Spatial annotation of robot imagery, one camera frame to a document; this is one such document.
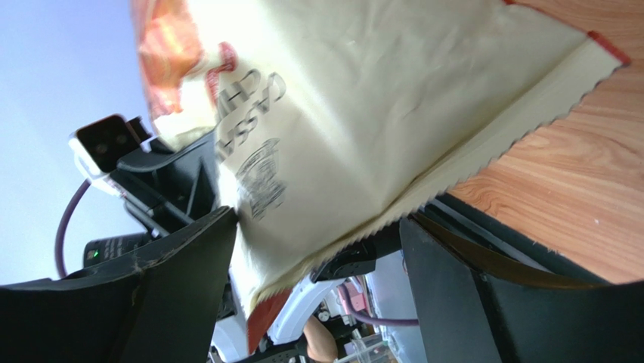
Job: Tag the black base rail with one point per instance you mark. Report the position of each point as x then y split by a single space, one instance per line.
475 226

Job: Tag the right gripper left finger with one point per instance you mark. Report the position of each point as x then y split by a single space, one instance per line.
158 303

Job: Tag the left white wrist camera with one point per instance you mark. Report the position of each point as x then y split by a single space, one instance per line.
97 148

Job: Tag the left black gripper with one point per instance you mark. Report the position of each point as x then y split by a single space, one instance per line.
166 192

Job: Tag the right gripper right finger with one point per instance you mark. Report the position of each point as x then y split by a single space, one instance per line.
476 305

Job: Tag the cream orange cassava chips bag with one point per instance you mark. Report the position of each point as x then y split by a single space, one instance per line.
334 119

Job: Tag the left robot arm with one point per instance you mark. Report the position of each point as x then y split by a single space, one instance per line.
287 313

